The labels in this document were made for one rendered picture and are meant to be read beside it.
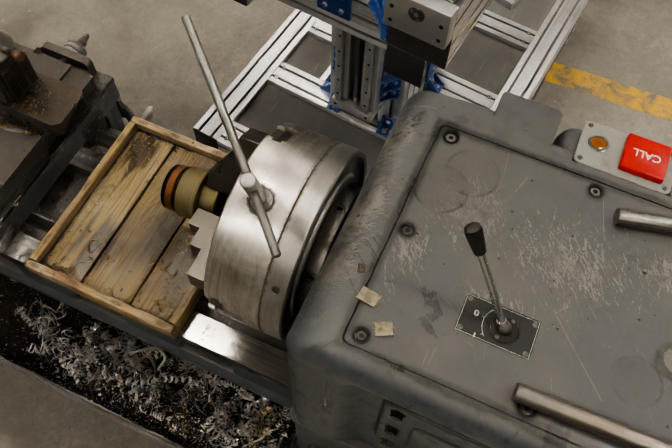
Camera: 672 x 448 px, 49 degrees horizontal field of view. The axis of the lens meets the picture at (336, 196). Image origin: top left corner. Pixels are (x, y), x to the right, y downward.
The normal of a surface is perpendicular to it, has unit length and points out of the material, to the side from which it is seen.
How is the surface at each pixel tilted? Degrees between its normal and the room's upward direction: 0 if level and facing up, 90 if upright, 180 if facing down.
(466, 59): 0
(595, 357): 0
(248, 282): 57
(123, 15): 0
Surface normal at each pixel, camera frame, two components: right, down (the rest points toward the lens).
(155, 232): 0.02, -0.50
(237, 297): -0.38, 0.57
